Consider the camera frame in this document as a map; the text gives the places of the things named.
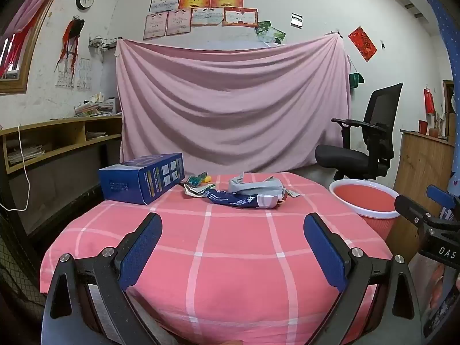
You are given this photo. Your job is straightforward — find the red tassel wall decoration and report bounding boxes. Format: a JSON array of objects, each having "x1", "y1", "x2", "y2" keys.
[{"x1": 54, "y1": 16, "x2": 86, "y2": 72}]

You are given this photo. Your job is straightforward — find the blue cardboard box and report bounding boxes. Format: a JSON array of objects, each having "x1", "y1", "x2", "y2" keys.
[{"x1": 98, "y1": 153, "x2": 185, "y2": 205}]

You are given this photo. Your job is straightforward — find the stack of books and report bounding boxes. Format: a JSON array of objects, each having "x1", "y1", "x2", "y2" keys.
[{"x1": 74, "y1": 93, "x2": 122, "y2": 117}]

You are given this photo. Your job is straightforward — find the wooden window frame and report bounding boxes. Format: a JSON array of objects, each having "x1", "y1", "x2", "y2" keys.
[{"x1": 0, "y1": 0, "x2": 60, "y2": 96}]

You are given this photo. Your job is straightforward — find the white cable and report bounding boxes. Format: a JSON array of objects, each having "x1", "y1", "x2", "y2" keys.
[{"x1": 0, "y1": 126, "x2": 30, "y2": 212}]

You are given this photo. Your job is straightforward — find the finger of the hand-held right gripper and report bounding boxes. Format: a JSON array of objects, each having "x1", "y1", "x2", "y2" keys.
[
  {"x1": 426, "y1": 185, "x2": 460, "y2": 209},
  {"x1": 394, "y1": 194, "x2": 437, "y2": 229}
]

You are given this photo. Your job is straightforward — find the wooden cabinet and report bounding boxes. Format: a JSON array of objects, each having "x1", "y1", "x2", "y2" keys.
[{"x1": 386, "y1": 129, "x2": 457, "y2": 259}]

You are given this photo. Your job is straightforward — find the group of wall certificates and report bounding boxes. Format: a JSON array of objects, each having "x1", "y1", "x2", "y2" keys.
[{"x1": 143, "y1": 0, "x2": 280, "y2": 41}]

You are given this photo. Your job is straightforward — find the pink hanging sheet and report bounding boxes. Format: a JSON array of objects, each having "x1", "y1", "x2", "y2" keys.
[{"x1": 115, "y1": 32, "x2": 352, "y2": 173}]

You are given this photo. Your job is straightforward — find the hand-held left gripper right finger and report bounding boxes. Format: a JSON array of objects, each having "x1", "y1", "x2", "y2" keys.
[{"x1": 303, "y1": 213, "x2": 423, "y2": 345}]

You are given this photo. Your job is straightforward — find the red paper wall poster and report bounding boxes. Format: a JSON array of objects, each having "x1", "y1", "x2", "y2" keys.
[{"x1": 348, "y1": 26, "x2": 378, "y2": 62}]

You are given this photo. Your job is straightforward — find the person's right hand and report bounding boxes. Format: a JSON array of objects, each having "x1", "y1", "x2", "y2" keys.
[{"x1": 429, "y1": 264, "x2": 449, "y2": 306}]

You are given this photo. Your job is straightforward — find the red hanging ornament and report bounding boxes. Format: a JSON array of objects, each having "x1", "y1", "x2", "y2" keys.
[{"x1": 423, "y1": 86, "x2": 435, "y2": 114}]

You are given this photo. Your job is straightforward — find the wooden door frame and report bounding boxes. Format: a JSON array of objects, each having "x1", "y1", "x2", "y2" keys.
[{"x1": 443, "y1": 80, "x2": 455, "y2": 137}]

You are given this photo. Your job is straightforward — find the blue white snack packet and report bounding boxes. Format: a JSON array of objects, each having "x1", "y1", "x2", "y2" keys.
[{"x1": 205, "y1": 188, "x2": 284, "y2": 210}]

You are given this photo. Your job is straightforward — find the blue dotted cloth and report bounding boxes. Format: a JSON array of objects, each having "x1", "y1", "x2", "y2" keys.
[{"x1": 419, "y1": 0, "x2": 460, "y2": 87}]

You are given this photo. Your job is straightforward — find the wooden wall shelf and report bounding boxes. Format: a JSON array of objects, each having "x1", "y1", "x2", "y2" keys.
[{"x1": 0, "y1": 114, "x2": 123, "y2": 177}]

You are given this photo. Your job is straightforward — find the black office chair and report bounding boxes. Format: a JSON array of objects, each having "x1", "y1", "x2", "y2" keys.
[{"x1": 315, "y1": 83, "x2": 404, "y2": 181}]

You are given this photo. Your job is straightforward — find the pink checked table cloth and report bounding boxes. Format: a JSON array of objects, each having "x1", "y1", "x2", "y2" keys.
[{"x1": 39, "y1": 172, "x2": 394, "y2": 345}]

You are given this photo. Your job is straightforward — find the white wall calendar sheets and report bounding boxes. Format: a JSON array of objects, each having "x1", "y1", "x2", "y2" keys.
[{"x1": 55, "y1": 57, "x2": 92, "y2": 91}]

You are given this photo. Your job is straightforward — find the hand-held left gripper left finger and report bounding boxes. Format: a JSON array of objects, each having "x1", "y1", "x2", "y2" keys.
[{"x1": 42, "y1": 213, "x2": 163, "y2": 345}]

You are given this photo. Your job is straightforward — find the pink bucket with white rim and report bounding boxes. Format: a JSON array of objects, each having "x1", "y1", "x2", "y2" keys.
[{"x1": 329, "y1": 179, "x2": 401, "y2": 241}]

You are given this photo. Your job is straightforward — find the grey plastic packaging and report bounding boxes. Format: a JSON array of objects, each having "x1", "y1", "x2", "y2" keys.
[{"x1": 229, "y1": 172, "x2": 284, "y2": 195}]

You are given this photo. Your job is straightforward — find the green wrapper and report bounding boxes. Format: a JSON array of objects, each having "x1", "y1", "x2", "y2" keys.
[{"x1": 183, "y1": 173, "x2": 216, "y2": 198}]

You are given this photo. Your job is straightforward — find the wire wall rack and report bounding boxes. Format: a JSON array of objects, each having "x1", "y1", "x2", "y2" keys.
[{"x1": 88, "y1": 36, "x2": 117, "y2": 49}]

